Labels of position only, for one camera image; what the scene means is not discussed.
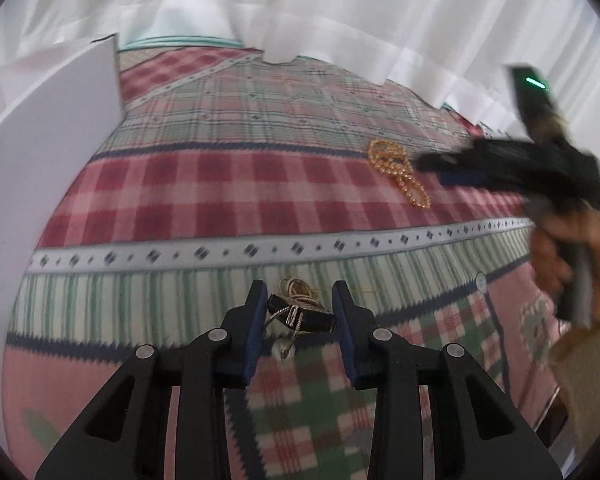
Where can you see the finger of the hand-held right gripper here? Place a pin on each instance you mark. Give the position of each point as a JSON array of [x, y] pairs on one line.
[[480, 154], [485, 177]]

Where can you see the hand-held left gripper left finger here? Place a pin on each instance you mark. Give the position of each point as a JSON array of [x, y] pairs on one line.
[[252, 340]]

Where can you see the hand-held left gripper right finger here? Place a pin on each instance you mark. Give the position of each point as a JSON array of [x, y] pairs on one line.
[[345, 340]]

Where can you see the white cardboard box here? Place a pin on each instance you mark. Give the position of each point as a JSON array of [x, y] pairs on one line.
[[40, 135]]

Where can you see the person's right forearm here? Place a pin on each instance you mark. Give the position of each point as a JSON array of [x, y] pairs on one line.
[[590, 370]]

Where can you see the white round blanket label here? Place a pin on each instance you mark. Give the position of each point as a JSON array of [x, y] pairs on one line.
[[480, 281]]

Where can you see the plaid pink green blanket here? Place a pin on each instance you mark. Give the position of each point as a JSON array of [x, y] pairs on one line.
[[180, 195]]

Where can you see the white curtain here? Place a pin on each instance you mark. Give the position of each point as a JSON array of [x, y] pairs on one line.
[[330, 10]]

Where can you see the teal bed sheet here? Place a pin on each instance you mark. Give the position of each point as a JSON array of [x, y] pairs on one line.
[[180, 40]]

